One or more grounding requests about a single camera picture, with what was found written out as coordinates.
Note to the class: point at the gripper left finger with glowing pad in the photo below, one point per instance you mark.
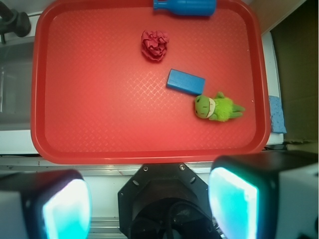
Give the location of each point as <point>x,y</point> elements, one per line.
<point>45,205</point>

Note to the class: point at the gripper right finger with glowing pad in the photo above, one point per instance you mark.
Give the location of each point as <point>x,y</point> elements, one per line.
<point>269,195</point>

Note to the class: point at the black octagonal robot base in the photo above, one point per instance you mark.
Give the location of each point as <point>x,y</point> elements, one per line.
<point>165,201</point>

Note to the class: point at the blue sponge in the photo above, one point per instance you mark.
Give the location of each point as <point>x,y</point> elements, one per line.
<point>277,115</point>

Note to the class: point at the green plush frog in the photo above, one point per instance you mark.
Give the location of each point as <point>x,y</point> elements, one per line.
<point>220,108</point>

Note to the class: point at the red plastic tray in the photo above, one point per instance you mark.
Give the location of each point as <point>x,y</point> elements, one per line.
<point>96,99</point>

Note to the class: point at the blue rectangular block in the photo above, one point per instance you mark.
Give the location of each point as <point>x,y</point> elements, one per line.
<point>185,82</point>

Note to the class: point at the steel sink basin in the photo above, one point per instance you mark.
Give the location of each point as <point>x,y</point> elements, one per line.
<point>15,86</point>

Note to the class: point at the black faucet fixture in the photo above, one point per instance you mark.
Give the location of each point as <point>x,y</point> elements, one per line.
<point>12,21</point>

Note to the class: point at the crumpled red paper ball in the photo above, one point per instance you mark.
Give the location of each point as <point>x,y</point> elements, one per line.
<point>154,44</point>

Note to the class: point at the blue plastic bottle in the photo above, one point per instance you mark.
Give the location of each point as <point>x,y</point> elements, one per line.
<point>187,7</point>

